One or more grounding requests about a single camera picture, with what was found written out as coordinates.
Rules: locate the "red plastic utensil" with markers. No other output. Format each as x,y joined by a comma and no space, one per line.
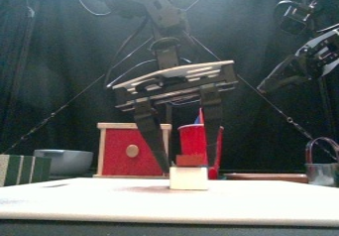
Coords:
201,116

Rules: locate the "green white striped box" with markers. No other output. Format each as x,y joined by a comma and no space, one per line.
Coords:
24,169

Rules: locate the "grey bowl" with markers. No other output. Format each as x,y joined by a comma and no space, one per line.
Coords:
65,162

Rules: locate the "white foam block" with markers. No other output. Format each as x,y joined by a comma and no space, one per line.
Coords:
188,178

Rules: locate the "brown red small block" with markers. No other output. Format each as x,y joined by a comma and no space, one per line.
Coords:
190,160

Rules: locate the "red wooden drawer box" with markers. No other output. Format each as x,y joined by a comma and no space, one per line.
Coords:
116,154

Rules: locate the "blue plastic utensil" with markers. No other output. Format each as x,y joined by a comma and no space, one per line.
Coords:
197,120

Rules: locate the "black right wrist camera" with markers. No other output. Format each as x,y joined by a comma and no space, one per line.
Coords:
293,17

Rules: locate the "red plastic cup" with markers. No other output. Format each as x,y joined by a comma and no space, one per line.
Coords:
192,141

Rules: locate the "brown wooden tray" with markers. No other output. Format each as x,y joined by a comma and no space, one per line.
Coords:
264,177

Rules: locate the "white table board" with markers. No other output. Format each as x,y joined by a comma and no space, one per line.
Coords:
88,203

